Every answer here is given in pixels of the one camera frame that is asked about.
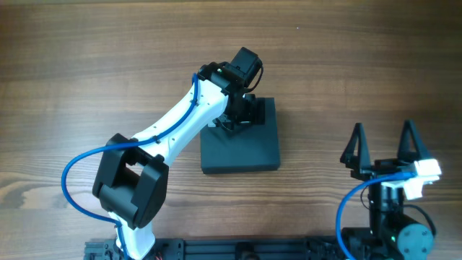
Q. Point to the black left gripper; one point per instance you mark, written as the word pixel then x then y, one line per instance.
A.
pixel 247 113

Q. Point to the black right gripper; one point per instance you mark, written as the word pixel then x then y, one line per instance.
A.
pixel 382 170

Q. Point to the black box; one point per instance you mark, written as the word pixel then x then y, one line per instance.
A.
pixel 244 149

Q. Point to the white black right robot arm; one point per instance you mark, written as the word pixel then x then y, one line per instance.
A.
pixel 391 234

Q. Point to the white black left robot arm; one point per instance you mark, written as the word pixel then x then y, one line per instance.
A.
pixel 131 180

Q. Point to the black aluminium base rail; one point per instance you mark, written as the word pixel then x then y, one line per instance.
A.
pixel 309 248

